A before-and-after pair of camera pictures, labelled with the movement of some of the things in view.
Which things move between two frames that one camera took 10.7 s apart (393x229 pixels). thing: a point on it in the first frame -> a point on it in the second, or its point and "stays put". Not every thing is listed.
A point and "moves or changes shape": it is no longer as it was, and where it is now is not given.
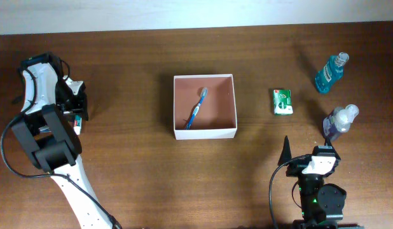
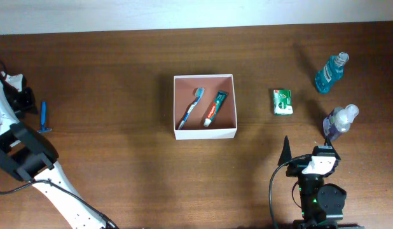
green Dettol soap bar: [282, 102] stays put
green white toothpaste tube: [77, 127] -> [220, 97]
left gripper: [81, 108] -> [31, 105]
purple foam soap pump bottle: [339, 120] stays put
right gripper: [296, 166] stays put
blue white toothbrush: [203, 93] moves or changes shape
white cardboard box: [215, 117] stays put
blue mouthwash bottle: [332, 70] stays put
